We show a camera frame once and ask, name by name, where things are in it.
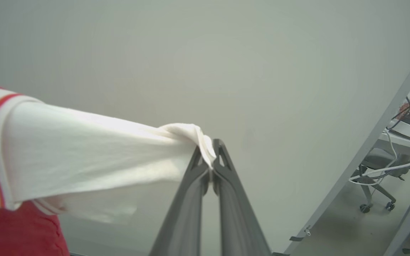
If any office chair with castors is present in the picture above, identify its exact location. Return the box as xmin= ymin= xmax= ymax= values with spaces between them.
xmin=350 ymin=148 xmax=406 ymax=214

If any black cable bundle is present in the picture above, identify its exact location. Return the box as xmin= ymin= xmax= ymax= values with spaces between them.
xmin=386 ymin=62 xmax=410 ymax=130

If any white cable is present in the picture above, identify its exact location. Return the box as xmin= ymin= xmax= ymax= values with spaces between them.
xmin=348 ymin=128 xmax=410 ymax=187

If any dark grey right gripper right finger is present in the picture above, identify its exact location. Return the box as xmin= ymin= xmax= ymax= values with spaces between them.
xmin=212 ymin=139 xmax=272 ymax=256

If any red and white shirt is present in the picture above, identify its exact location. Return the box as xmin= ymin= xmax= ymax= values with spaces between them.
xmin=0 ymin=85 xmax=217 ymax=256

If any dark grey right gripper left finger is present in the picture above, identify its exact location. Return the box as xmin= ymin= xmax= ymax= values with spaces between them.
xmin=149 ymin=146 xmax=211 ymax=256

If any grey-white partition panel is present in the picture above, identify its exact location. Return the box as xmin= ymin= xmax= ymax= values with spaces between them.
xmin=0 ymin=0 xmax=410 ymax=256

